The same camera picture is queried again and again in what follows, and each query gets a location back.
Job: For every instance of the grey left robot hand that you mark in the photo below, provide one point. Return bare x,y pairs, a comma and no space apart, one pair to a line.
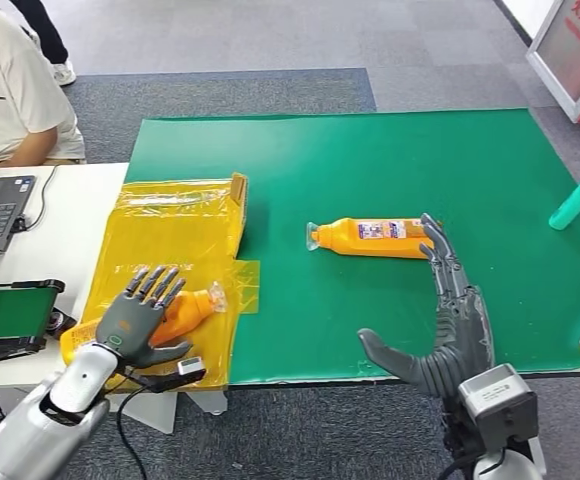
130,324

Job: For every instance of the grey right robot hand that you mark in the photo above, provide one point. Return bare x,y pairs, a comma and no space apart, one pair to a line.
460,331

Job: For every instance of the orange bottle with clear cap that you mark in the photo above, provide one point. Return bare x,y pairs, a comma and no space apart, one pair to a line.
370,242
187,314

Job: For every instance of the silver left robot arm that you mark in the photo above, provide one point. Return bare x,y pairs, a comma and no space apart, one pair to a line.
45,417

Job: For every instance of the person's forearm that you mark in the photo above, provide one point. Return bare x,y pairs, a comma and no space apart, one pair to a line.
35,146

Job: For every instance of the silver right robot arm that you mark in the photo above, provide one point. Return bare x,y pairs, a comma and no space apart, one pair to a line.
505,467

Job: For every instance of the teal plastic bottle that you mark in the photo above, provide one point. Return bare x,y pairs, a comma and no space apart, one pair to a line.
577,199

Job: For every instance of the white table foot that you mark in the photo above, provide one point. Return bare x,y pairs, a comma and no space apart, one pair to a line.
210,402
153,411

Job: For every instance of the yellow tape-wrapped cardboard box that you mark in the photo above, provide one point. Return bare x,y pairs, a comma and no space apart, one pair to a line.
170,225

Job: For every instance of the white side table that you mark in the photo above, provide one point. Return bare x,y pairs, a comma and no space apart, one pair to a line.
80,225

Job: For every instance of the small green belt conveyor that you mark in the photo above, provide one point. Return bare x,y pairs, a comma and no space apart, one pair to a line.
15,311

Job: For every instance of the green table mat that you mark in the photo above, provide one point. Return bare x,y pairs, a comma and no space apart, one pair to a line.
370,152

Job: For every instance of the person in dark trousers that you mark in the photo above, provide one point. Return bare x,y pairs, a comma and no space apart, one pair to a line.
45,33

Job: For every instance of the red and white sign board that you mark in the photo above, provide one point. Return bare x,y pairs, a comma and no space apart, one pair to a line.
575,53

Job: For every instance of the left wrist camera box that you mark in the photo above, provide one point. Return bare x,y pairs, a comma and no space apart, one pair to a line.
180,374

